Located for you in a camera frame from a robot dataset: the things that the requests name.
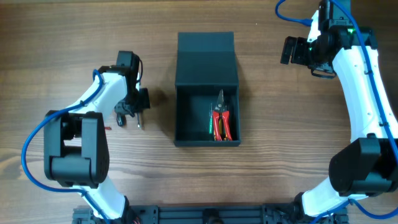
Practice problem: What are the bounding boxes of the silver L-shaped socket wrench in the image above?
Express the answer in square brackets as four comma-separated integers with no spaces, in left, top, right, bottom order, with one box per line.
[136,112,144,130]

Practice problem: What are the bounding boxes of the red handled snips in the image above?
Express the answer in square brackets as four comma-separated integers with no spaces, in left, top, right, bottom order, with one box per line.
[212,90,233,141]

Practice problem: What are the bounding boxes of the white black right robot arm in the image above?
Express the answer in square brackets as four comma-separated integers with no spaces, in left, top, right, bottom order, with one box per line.
[280,0,397,223]

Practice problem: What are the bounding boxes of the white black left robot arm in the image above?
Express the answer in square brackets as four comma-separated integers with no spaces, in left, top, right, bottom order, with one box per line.
[44,51,150,223]

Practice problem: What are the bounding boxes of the black red screwdriver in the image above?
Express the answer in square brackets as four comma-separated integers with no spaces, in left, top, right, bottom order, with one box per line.
[116,113,126,127]

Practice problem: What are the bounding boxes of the green mini screwdriver left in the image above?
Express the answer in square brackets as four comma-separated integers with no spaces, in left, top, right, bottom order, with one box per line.
[208,103,213,134]

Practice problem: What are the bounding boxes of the black open box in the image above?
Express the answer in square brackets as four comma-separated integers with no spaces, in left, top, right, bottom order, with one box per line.
[174,32,241,147]

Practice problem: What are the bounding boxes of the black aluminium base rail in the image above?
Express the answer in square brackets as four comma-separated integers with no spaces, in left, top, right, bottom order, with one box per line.
[72,202,349,224]

